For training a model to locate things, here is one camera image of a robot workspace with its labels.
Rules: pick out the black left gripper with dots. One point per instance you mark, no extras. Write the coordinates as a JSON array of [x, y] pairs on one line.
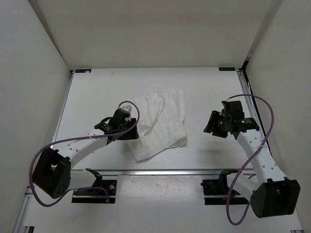
[[132, 134]]

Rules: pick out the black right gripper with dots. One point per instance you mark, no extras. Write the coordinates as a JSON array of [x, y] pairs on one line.
[[211, 126]]

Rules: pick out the white pleated skirt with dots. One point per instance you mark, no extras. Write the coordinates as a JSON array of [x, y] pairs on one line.
[[160, 125]]

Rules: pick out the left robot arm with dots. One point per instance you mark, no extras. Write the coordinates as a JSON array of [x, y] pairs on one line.
[[54, 173]]

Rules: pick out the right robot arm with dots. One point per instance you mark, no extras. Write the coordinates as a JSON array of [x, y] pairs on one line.
[[272, 194]]

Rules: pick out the blue right corner label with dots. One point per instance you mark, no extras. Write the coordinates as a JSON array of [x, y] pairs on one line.
[[227, 69]]

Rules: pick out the blue corner label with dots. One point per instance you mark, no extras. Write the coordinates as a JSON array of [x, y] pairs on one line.
[[227, 69], [83, 70]]

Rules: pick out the blue left corner label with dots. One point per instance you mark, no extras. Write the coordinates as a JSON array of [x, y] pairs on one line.
[[83, 70]]

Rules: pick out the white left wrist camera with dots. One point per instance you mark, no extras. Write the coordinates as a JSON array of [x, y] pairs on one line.
[[127, 108]]

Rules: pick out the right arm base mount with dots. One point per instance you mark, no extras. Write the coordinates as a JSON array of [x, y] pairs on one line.
[[215, 189]]

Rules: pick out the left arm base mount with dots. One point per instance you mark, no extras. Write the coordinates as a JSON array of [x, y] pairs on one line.
[[105, 192]]

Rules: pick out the aluminium front table rail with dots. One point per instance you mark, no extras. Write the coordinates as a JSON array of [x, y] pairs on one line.
[[161, 172]]

